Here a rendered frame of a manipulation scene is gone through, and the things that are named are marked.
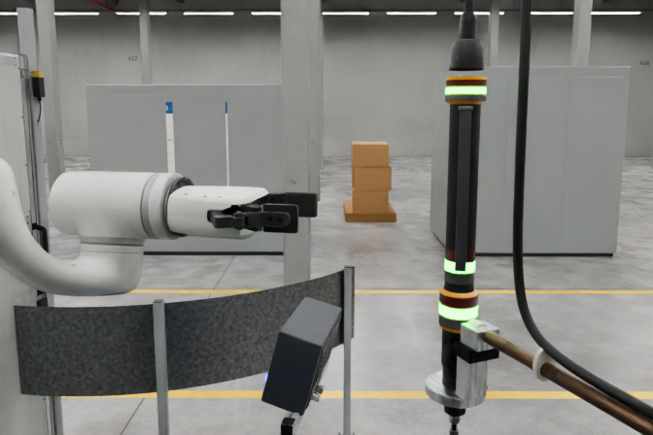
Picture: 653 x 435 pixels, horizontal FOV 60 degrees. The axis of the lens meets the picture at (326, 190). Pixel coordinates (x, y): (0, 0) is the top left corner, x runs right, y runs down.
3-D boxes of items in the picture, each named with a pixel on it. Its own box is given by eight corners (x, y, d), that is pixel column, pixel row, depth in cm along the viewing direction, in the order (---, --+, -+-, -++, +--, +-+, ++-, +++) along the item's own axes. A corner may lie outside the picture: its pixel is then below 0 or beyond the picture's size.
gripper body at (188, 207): (192, 227, 76) (272, 230, 74) (154, 245, 66) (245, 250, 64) (190, 172, 75) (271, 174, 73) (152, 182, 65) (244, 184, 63)
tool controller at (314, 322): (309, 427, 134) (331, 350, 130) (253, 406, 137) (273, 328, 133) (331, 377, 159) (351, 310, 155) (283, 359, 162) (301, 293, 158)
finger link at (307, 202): (273, 211, 76) (322, 213, 74) (265, 216, 73) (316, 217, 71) (272, 187, 75) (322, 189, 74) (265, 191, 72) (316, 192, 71)
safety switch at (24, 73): (32, 124, 240) (28, 68, 237) (23, 124, 241) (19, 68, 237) (47, 123, 249) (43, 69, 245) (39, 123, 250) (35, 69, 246)
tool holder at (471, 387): (511, 410, 63) (515, 325, 61) (459, 423, 60) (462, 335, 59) (462, 375, 71) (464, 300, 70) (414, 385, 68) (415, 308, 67)
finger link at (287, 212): (242, 229, 65) (299, 232, 63) (232, 236, 61) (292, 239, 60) (242, 202, 64) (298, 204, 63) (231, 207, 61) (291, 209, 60)
